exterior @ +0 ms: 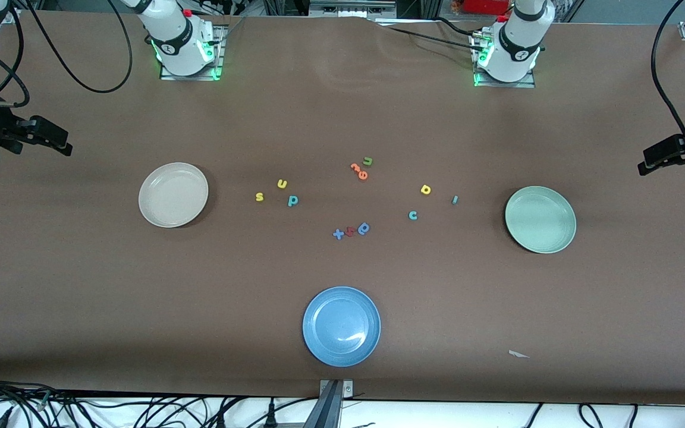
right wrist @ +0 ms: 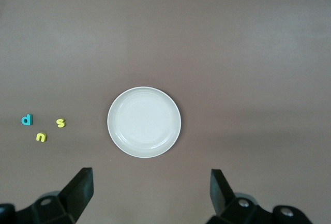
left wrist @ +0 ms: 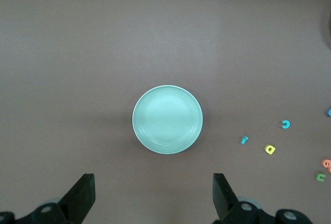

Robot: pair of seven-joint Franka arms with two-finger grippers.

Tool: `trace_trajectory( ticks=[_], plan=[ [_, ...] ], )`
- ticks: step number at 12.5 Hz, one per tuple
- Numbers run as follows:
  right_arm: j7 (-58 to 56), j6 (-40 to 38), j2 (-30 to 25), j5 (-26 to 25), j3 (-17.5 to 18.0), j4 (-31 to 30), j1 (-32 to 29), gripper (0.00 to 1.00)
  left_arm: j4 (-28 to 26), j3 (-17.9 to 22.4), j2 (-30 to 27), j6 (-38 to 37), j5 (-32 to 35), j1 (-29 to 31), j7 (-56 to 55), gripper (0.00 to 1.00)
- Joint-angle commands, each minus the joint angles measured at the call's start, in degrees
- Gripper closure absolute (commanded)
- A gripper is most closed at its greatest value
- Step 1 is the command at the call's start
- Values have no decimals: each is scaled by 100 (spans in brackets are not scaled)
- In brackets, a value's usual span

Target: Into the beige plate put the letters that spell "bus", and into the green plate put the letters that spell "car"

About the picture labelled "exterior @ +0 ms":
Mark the green plate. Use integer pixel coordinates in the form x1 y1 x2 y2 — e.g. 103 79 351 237
505 186 577 254

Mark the beige brown plate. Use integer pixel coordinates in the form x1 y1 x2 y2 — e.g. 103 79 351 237
139 162 209 228

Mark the red box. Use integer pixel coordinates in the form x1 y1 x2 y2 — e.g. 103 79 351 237
464 0 510 15

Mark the blue plate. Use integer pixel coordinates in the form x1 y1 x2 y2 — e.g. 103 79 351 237
303 287 381 367

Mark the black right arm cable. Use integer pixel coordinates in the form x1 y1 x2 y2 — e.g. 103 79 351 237
0 0 135 108

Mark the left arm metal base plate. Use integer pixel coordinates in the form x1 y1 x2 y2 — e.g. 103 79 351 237
472 33 536 89

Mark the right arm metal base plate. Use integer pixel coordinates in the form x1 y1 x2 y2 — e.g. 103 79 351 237
160 24 224 81

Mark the black base cable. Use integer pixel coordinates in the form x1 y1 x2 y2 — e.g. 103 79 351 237
376 23 481 48
433 17 486 39

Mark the black looped cable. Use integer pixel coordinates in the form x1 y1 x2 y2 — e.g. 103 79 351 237
579 403 606 428

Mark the grey metal frame unit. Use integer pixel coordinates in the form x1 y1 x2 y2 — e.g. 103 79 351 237
309 0 397 17

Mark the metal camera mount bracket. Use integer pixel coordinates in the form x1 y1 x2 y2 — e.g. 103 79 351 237
304 379 355 428

